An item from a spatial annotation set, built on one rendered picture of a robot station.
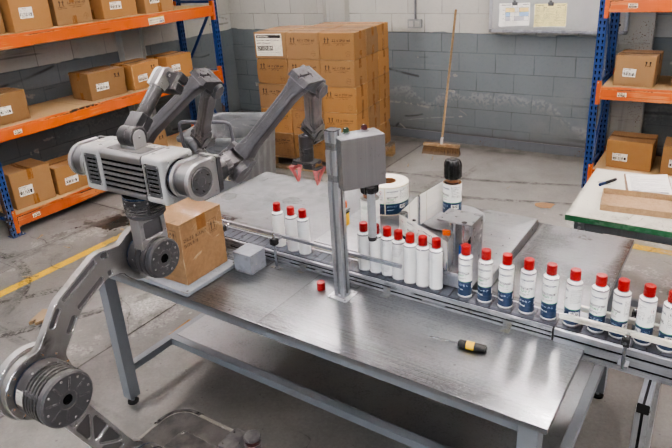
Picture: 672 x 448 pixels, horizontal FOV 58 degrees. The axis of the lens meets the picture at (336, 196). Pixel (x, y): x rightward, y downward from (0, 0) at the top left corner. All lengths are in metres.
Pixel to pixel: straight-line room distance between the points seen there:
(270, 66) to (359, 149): 4.06
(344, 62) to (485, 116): 1.87
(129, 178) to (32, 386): 0.67
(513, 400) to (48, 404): 1.35
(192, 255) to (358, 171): 0.80
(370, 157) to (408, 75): 4.96
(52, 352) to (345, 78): 4.17
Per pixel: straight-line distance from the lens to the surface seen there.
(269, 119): 1.98
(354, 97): 5.73
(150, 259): 2.13
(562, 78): 6.50
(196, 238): 2.53
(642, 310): 2.10
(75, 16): 6.02
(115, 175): 2.09
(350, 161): 2.11
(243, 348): 3.23
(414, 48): 6.98
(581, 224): 3.27
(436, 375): 2.00
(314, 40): 5.81
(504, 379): 2.01
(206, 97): 2.46
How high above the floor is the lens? 2.07
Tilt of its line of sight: 22 degrees down
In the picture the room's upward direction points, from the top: 3 degrees counter-clockwise
